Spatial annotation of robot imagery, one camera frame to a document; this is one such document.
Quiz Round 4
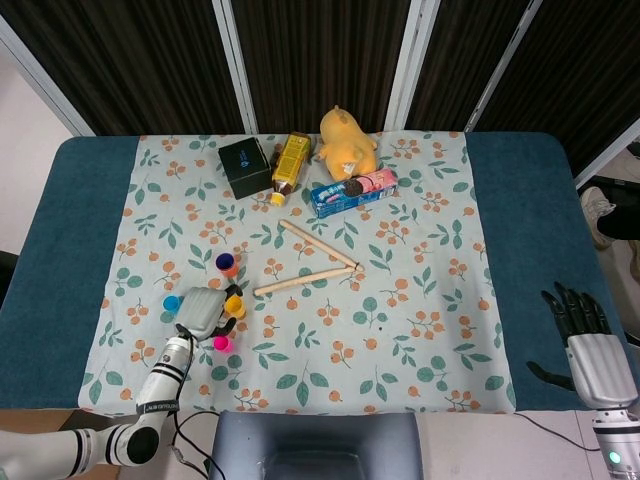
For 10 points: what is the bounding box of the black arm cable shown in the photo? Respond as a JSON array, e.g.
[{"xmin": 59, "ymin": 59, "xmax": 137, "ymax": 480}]
[{"xmin": 168, "ymin": 323, "xmax": 221, "ymax": 480}]

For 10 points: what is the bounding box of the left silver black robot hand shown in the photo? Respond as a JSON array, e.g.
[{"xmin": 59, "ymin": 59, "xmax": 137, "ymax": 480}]
[{"xmin": 173, "ymin": 283, "xmax": 245, "ymax": 345}]

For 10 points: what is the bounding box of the yellow plush toy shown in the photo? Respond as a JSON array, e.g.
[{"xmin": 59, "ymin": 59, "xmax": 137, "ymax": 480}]
[{"xmin": 313, "ymin": 104, "xmax": 379, "ymax": 182}]

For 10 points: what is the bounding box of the black thin cable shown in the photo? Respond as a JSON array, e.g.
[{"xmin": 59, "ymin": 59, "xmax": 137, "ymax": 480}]
[{"xmin": 514, "ymin": 411, "xmax": 600, "ymax": 452}]

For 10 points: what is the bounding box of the blue table cover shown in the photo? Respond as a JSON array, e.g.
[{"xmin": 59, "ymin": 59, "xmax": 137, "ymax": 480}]
[{"xmin": 0, "ymin": 130, "xmax": 632, "ymax": 412}]

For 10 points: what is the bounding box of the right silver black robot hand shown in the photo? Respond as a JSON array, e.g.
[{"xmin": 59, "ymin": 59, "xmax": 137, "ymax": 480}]
[{"xmin": 527, "ymin": 281, "xmax": 632, "ymax": 409}]

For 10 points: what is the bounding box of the floral fruit print tablecloth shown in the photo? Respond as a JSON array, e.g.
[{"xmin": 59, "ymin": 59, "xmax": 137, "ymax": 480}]
[{"xmin": 77, "ymin": 130, "xmax": 518, "ymax": 416}]

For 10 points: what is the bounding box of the black cardboard box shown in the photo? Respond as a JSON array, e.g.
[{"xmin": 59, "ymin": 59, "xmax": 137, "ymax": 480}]
[{"xmin": 217, "ymin": 136, "xmax": 274, "ymax": 200}]

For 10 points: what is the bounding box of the yellow plastic cup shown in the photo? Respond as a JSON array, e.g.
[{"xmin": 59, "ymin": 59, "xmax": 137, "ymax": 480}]
[{"xmin": 223, "ymin": 294, "xmax": 248, "ymax": 320}]

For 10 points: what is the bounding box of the grey robot body cover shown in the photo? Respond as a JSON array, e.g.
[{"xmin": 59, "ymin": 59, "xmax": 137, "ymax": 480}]
[{"xmin": 208, "ymin": 410, "xmax": 425, "ymax": 480}]

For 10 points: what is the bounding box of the dark folding screen panel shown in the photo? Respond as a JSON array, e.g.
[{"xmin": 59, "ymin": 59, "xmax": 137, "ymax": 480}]
[
  {"xmin": 464, "ymin": 0, "xmax": 640, "ymax": 186},
  {"xmin": 387, "ymin": 0, "xmax": 544, "ymax": 134},
  {"xmin": 212, "ymin": 0, "xmax": 436, "ymax": 135},
  {"xmin": 0, "ymin": 0, "xmax": 256, "ymax": 137}
]

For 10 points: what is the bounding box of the blue cookie box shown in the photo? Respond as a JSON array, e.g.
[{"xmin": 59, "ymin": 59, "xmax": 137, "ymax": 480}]
[{"xmin": 309, "ymin": 167, "xmax": 400, "ymax": 219}]

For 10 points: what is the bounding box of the wooden drumstick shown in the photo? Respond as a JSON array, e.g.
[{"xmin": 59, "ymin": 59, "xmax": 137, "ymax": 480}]
[
  {"xmin": 253, "ymin": 263, "xmax": 359, "ymax": 297},
  {"xmin": 278, "ymin": 218, "xmax": 366, "ymax": 273}
]

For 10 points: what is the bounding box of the yellow label tea bottle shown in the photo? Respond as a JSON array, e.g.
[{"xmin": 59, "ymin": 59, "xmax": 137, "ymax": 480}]
[{"xmin": 268, "ymin": 131, "xmax": 312, "ymax": 207}]

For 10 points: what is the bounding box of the white sneaker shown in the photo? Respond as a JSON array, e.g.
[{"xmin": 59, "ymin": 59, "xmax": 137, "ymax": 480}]
[{"xmin": 579, "ymin": 185, "xmax": 618, "ymax": 251}]

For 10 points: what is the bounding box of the black trouser leg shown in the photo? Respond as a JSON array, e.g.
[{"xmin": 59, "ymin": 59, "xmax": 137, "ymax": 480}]
[{"xmin": 597, "ymin": 177, "xmax": 640, "ymax": 242}]

